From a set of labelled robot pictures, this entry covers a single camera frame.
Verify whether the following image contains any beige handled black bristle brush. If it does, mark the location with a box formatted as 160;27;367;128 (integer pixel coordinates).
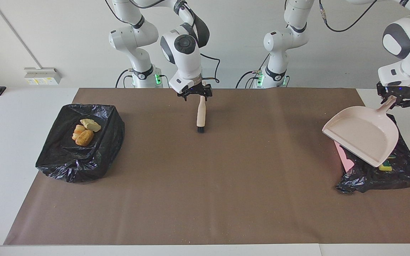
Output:
196;96;206;134

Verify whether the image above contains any beige plastic dustpan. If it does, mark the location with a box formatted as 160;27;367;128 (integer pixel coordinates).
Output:
322;95;400;167

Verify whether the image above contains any pale green bread piece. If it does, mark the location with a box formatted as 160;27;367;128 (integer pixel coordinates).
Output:
80;118;102;133

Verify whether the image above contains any brown crumbly bread piece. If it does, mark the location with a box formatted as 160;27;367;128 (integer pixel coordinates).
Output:
75;129;94;147

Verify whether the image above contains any striped orange bread roll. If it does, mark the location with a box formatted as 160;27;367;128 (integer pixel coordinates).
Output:
72;124;86;141

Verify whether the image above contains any black crumpled trash bag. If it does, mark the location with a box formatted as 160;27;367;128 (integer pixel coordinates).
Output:
336;114;410;194

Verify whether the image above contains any pink plastic bin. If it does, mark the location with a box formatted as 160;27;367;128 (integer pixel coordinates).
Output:
334;140;355;173

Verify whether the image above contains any black bag lined bin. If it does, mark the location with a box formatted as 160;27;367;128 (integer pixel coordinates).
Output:
35;103;125;183

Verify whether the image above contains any brown paper table mat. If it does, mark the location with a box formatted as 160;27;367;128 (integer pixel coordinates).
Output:
4;88;410;246

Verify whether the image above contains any black arm base cable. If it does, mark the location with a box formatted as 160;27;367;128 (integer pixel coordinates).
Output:
115;69;134;88
235;64;263;89

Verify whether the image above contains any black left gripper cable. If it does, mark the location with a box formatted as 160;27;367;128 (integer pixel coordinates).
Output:
318;0;410;32

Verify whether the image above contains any white wall socket box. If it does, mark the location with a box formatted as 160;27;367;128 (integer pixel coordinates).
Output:
24;67;62;86

